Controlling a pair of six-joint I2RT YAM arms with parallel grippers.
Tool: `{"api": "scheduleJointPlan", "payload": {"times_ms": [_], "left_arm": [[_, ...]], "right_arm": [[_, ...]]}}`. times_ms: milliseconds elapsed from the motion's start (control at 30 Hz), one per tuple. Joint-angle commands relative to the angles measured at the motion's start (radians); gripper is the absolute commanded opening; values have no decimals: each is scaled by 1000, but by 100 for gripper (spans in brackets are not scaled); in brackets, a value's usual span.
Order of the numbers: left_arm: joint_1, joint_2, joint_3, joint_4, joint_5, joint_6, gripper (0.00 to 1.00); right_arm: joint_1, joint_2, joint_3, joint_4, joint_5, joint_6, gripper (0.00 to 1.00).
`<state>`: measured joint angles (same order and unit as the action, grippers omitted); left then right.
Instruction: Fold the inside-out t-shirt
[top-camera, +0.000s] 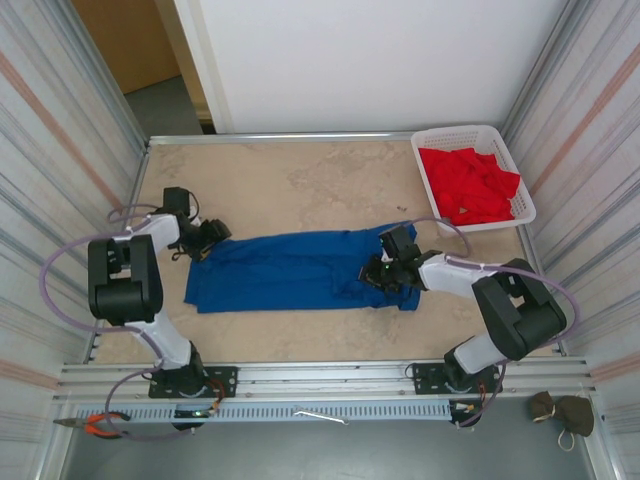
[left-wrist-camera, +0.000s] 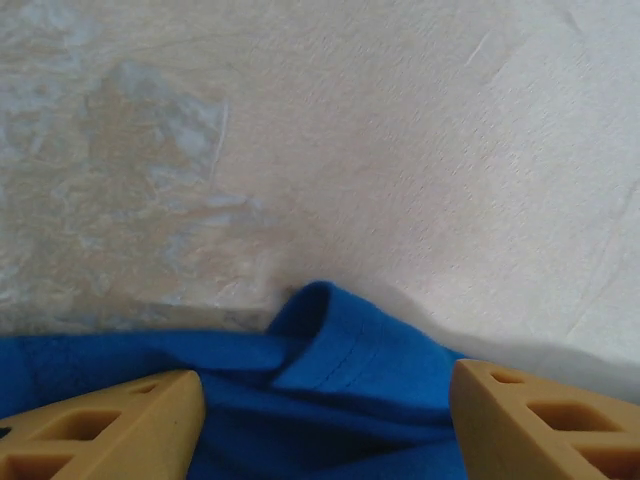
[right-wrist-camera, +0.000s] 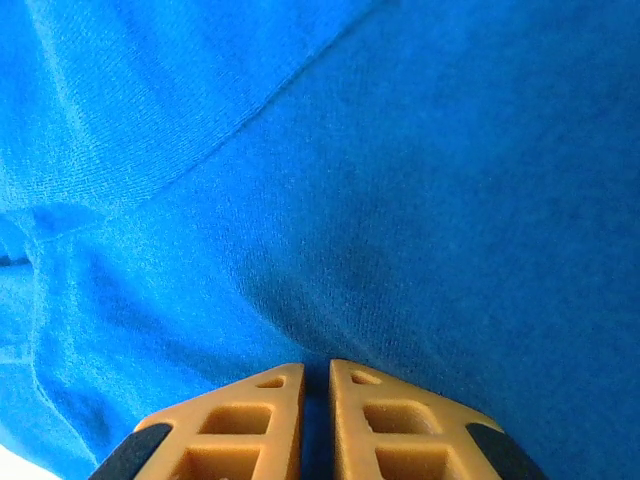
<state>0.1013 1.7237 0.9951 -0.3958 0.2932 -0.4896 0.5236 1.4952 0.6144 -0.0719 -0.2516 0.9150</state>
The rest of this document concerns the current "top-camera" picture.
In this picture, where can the blue t-shirt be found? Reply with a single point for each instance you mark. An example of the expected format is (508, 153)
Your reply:
(290, 275)

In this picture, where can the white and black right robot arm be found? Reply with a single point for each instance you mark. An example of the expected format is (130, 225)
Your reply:
(520, 310)

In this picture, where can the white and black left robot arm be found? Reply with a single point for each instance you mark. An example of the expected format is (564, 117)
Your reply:
(125, 280)

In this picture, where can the red cloth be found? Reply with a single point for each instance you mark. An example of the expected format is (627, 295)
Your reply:
(465, 185)

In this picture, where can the white plastic basket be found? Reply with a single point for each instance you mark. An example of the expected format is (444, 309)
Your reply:
(450, 137)

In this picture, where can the metal hex key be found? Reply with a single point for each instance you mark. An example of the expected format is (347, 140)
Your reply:
(320, 415)

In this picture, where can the wooden door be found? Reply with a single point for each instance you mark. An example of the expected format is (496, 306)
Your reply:
(130, 45)

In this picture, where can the brown cloth bag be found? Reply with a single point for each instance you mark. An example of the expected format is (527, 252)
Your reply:
(575, 412)

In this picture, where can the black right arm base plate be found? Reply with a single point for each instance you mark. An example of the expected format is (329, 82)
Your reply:
(425, 377)

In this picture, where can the aluminium mounting rail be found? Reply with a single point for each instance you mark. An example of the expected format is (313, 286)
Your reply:
(325, 375)

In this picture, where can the aluminium table frame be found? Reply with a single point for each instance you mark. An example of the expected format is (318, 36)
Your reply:
(300, 136)

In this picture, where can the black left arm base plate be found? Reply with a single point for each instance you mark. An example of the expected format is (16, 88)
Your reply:
(225, 382)

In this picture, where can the white door frame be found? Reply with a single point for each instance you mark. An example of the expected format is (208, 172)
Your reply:
(203, 60)

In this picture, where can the aluminium corner post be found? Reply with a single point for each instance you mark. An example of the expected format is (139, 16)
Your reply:
(108, 85)
(542, 65)

